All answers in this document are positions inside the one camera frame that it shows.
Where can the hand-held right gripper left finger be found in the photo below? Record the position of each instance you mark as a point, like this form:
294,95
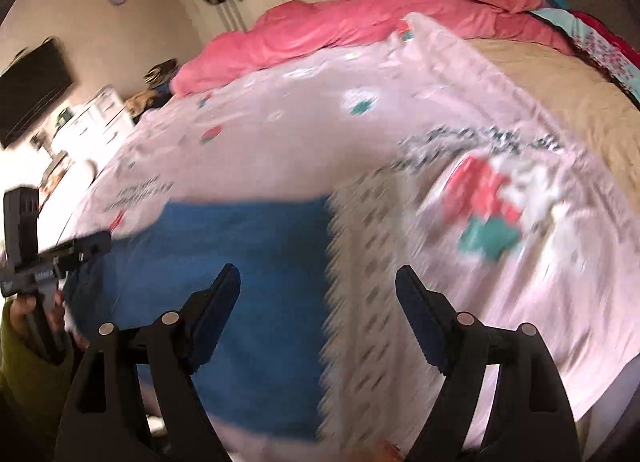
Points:
217,314

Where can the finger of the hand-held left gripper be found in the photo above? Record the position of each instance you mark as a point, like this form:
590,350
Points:
82,244

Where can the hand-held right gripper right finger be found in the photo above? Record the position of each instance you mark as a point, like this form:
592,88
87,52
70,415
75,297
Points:
425,324

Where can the blue denim pants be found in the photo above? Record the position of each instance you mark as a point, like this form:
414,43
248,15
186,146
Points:
225,252

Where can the person's left hand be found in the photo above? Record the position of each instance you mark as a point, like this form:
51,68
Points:
17,317

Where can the white dresser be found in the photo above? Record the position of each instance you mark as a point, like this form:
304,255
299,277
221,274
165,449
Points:
95,117

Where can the pile of dark and tan clothes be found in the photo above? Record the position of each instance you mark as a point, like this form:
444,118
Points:
150,92

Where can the pink printed blanket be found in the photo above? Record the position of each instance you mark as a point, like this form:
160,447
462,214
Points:
300,117

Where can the beige quilted bedspread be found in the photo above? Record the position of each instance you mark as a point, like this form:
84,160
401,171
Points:
575,92

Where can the coral pink duvet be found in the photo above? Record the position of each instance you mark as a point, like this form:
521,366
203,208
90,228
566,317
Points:
350,17

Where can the pile of colourful clothes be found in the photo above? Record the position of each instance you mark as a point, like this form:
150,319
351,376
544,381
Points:
595,40

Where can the black wall television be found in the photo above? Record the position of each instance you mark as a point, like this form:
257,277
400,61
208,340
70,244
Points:
30,87

